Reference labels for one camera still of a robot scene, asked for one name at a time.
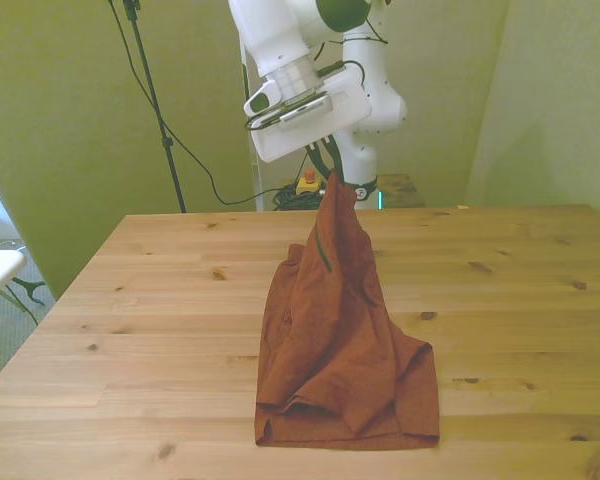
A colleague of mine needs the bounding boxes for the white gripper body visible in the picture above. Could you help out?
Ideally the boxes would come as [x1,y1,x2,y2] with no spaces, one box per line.
[249,67,372,164]

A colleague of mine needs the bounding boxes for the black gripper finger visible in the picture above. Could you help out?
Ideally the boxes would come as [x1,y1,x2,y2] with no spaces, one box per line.
[305,142,331,179]
[323,135,345,182]

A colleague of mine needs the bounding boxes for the rust brown shorts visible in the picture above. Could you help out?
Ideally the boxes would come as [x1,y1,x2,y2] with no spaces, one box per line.
[253,168,441,450]

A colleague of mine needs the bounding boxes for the yellow emergency stop button box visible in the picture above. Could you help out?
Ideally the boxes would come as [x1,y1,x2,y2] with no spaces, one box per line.
[295,168,327,197]

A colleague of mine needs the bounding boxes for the black tripod pole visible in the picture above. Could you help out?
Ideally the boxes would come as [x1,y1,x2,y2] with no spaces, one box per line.
[122,0,188,214]

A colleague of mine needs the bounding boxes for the black stand foot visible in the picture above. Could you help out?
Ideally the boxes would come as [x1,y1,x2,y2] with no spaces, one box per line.
[0,277,49,326]

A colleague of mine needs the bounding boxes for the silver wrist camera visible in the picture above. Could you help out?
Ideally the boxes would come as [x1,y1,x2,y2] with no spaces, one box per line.
[274,93,334,124]

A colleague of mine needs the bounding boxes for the black coiled cable bundle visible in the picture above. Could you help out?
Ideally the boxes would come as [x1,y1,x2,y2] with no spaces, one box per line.
[272,182,327,211]

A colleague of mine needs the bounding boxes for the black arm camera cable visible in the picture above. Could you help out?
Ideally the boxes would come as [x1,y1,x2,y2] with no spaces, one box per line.
[244,32,389,132]

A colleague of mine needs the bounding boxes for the black tripod cable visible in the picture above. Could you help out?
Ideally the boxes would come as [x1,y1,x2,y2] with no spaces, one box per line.
[107,0,286,206]

